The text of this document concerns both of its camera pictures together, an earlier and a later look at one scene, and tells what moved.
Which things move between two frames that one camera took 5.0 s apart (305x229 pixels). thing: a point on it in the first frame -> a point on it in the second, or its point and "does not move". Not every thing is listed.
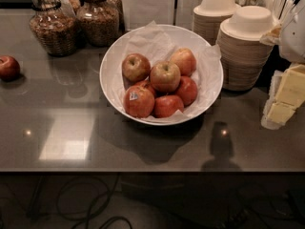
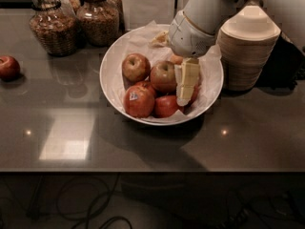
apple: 165,76 does not move
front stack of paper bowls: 242,55 does not move
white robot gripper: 294,42 -> 187,38
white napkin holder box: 143,4 does not move
